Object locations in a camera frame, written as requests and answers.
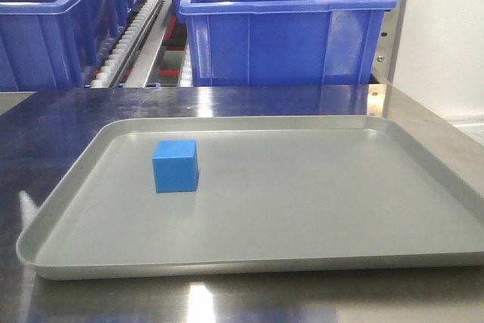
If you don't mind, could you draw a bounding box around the metal shelf upright post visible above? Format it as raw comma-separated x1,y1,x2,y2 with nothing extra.
372,0,407,83

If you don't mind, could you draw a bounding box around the grey metal tray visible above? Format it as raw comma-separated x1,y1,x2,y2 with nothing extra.
16,116,483,280

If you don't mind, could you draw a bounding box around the white roller conveyor rail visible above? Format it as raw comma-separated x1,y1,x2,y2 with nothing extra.
89,0,163,89

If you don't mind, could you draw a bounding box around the blue plastic bin right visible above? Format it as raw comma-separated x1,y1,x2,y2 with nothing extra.
180,0,398,86

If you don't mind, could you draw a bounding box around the blue cube block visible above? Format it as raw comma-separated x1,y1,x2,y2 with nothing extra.
152,139,199,193

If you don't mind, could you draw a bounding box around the blue plastic bin left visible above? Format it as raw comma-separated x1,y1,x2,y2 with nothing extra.
1,0,138,92

